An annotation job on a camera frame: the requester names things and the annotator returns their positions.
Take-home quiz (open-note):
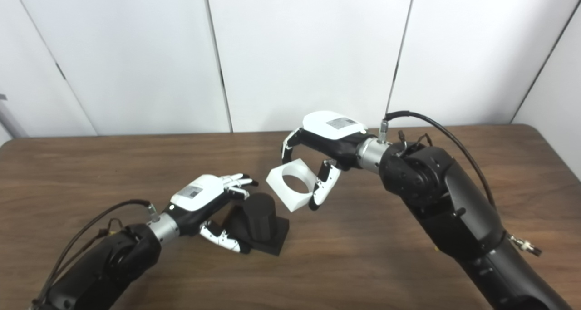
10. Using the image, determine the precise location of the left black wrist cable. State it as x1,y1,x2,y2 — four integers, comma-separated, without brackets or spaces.
30,199,157,308

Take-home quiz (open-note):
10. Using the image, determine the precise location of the white square piece with hole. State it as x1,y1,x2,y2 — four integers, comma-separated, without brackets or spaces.
266,157,318,212

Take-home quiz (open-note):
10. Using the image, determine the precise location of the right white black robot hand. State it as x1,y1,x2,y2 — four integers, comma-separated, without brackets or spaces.
281,111,369,211

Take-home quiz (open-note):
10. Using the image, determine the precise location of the grey wall post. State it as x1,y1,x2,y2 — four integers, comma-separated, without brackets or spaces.
0,93,29,139

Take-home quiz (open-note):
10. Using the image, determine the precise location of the black peg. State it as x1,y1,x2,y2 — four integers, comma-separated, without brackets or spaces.
225,193,290,256

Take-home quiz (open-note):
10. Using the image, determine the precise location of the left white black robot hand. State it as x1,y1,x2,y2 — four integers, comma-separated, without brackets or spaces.
166,173,259,254

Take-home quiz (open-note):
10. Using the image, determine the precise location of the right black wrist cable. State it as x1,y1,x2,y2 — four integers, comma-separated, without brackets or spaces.
380,111,543,257

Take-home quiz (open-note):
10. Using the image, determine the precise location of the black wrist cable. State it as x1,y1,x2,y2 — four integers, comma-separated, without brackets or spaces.
30,199,157,308
380,111,543,257

